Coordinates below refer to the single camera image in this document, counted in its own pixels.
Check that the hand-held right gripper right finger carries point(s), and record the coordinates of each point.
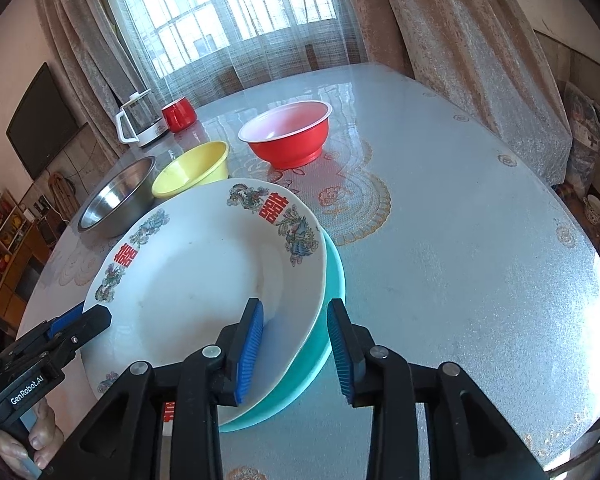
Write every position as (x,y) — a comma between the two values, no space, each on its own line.
(340,350)

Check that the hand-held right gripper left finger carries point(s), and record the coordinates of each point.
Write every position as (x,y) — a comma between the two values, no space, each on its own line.
(247,350)

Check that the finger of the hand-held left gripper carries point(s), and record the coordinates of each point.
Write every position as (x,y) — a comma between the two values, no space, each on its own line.
(65,319)
(80,327)

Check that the teal plate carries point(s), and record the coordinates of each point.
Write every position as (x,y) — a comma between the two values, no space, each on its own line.
(300,375)

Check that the large white printed plate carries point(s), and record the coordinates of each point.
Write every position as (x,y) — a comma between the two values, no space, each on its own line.
(190,285)

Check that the stainless steel bowl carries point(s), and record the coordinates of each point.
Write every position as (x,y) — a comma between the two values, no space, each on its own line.
(115,200)

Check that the yellow plastic bowl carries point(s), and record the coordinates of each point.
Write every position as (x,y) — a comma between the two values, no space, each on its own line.
(195,167)

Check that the red bowl with white interior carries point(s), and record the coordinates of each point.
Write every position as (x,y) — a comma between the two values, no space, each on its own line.
(290,145)

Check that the person's left hand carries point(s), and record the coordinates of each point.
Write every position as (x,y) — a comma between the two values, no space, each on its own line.
(44,432)

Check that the wooden cabinet with clutter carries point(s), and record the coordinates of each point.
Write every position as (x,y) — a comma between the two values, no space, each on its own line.
(12,255)

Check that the brown wooden rack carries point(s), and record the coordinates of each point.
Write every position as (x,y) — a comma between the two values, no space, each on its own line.
(62,195)

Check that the gold floral lace table mat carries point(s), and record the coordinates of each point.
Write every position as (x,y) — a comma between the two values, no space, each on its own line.
(360,205)

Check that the white glass electric kettle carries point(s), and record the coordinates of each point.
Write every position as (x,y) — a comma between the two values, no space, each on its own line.
(142,122)

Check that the red mug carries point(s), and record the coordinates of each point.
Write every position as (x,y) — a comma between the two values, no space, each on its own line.
(180,116)

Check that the beige patterned curtain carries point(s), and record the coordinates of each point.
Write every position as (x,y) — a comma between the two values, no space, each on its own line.
(455,35)
(80,50)

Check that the white sheer curtain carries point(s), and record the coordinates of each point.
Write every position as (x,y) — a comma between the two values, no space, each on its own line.
(280,60)

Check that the patterned bag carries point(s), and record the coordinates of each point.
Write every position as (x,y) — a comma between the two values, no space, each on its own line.
(585,135)

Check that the barred window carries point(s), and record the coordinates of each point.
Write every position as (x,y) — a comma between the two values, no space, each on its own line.
(220,5)

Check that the black wall television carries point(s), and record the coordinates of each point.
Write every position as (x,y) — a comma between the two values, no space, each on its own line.
(40,120)

